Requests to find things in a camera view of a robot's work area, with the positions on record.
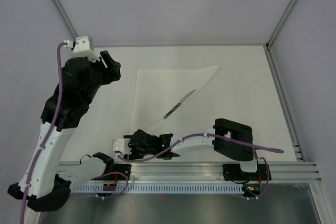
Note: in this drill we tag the left aluminium frame post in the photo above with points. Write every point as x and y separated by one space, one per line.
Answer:
65 18

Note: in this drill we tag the white cloth napkin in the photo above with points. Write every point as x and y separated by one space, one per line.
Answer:
157 91

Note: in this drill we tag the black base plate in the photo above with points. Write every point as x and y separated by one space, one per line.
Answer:
122 168
233 173

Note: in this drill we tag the right aluminium frame post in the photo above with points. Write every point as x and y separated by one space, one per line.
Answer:
283 18

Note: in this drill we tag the aluminium mounting rail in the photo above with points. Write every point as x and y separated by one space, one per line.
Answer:
210 172

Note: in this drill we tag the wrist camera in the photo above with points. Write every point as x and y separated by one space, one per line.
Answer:
81 47
119 146

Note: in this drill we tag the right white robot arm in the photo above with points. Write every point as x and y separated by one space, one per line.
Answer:
228 138

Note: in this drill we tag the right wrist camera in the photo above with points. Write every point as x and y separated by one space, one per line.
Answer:
119 146

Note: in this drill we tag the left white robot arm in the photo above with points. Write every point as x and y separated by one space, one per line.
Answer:
42 188

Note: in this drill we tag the aluminium frame post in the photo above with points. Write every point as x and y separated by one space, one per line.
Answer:
65 18
283 18

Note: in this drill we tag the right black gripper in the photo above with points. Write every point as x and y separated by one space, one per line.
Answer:
133 155

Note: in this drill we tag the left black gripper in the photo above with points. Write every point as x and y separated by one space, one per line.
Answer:
113 72

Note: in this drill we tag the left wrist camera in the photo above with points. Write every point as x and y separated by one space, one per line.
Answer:
81 47

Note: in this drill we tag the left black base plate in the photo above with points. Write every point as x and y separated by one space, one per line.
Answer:
122 168

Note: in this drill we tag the white slotted cable duct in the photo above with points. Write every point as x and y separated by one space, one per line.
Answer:
161 188

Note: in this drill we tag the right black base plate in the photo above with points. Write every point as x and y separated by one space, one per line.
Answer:
233 173

